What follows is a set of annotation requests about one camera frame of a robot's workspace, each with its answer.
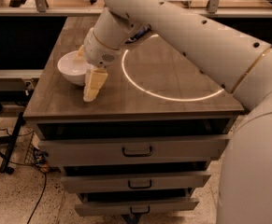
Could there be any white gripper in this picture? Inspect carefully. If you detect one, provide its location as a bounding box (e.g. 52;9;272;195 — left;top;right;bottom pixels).
74;28;122;102

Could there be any white ceramic bowl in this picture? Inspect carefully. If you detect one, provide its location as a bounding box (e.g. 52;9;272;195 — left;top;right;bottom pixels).
57;50;93;86

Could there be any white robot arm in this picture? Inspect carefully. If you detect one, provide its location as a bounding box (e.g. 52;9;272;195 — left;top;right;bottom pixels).
84;0;272;224

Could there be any blue chip bag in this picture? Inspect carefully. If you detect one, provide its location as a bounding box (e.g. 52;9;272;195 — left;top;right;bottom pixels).
125;25;150;44

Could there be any grey drawer cabinet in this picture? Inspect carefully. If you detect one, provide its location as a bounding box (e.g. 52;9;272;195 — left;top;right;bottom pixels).
24;17;242;224

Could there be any middle grey drawer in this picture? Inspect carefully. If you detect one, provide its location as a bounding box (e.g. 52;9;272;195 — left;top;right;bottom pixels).
61;171;210;193

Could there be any grey drawer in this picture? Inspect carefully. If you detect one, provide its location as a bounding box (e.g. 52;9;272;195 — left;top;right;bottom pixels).
75;197;199;217
38;134;230;166
61;171;210;193

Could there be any black stand leg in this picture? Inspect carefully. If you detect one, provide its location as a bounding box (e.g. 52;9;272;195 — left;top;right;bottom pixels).
0;112;24;175

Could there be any top grey drawer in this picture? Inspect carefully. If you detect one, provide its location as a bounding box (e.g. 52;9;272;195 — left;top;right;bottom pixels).
38;134;230;166

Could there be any bottom grey drawer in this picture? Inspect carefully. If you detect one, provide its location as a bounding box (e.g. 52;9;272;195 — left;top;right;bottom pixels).
75;197;199;217

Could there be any metal railing frame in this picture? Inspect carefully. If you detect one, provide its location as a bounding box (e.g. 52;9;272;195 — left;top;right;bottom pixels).
0;0;272;19

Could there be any wire basket with snack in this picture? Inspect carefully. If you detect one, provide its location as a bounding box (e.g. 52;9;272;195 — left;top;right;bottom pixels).
24;133;59;174

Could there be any black floor cable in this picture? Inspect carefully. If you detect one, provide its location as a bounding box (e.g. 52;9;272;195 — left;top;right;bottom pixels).
0;114;48;224

